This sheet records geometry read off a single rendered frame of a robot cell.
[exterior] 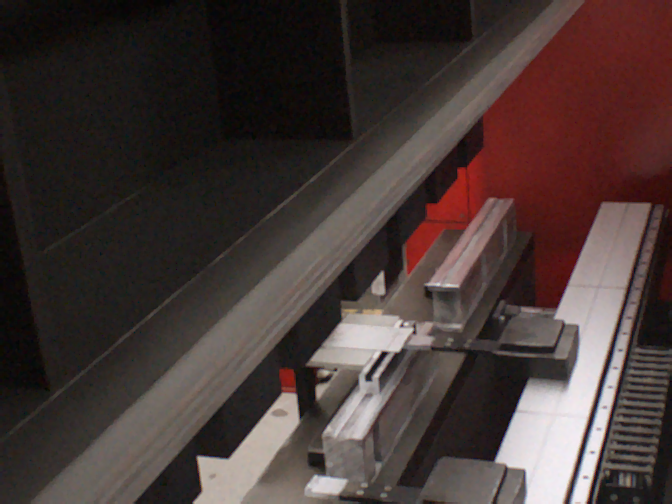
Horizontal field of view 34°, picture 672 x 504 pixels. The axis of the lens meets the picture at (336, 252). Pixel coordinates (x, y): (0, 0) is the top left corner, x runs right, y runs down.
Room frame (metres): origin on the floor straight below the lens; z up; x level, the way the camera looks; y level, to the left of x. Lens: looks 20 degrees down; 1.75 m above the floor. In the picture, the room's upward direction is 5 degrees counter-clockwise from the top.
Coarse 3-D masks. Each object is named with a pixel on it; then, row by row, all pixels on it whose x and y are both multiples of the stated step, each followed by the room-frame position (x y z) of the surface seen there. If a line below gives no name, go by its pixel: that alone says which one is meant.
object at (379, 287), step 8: (392, 248) 1.60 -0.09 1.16; (400, 248) 1.63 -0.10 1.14; (392, 256) 1.59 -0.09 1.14; (400, 256) 1.63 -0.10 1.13; (392, 264) 1.59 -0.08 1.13; (400, 264) 1.63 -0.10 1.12; (384, 272) 1.55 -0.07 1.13; (392, 272) 1.59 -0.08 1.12; (400, 272) 1.62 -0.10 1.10; (376, 280) 1.55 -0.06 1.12; (384, 280) 1.55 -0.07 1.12; (392, 280) 1.58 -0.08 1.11; (376, 288) 1.55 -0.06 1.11; (384, 288) 1.55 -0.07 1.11; (392, 288) 1.61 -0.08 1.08; (384, 296) 1.57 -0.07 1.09
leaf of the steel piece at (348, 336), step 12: (348, 324) 1.67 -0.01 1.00; (336, 336) 1.63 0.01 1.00; (348, 336) 1.62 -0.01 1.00; (360, 336) 1.62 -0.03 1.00; (372, 336) 1.62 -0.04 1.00; (384, 336) 1.61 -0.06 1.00; (348, 348) 1.58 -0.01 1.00; (360, 348) 1.58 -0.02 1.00; (372, 348) 1.57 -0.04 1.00; (384, 348) 1.57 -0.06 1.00
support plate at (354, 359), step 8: (344, 320) 1.69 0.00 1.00; (352, 320) 1.69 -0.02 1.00; (360, 320) 1.69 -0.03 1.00; (368, 320) 1.68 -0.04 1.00; (376, 320) 1.68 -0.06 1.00; (384, 320) 1.68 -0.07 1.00; (392, 320) 1.67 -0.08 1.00; (320, 352) 1.58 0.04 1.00; (328, 352) 1.58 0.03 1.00; (336, 352) 1.57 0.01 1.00; (344, 352) 1.57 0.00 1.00; (352, 352) 1.57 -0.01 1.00; (360, 352) 1.57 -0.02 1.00; (368, 352) 1.56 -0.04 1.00; (312, 360) 1.55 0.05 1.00; (320, 360) 1.55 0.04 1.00; (328, 360) 1.55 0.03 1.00; (336, 360) 1.55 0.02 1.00; (344, 360) 1.54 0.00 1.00; (352, 360) 1.54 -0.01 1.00; (360, 360) 1.54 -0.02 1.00; (368, 360) 1.54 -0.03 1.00; (344, 368) 1.53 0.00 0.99; (352, 368) 1.53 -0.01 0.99; (360, 368) 1.52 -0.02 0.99
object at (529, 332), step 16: (512, 320) 1.55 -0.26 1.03; (528, 320) 1.55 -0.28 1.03; (544, 320) 1.54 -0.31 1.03; (560, 320) 1.54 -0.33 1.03; (416, 336) 1.59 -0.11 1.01; (432, 336) 1.59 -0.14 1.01; (512, 336) 1.50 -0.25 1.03; (528, 336) 1.49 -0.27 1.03; (544, 336) 1.49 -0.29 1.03; (560, 336) 1.51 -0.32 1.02; (576, 336) 1.52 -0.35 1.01; (464, 352) 1.53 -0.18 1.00; (480, 352) 1.53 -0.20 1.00; (496, 352) 1.48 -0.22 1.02; (512, 352) 1.47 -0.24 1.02; (528, 352) 1.46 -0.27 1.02; (544, 352) 1.46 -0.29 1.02; (560, 352) 1.45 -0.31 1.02; (576, 352) 1.52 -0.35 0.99; (496, 368) 1.47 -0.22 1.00; (512, 368) 1.46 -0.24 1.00; (528, 368) 1.46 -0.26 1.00; (544, 368) 1.45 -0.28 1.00; (560, 368) 1.44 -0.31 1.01
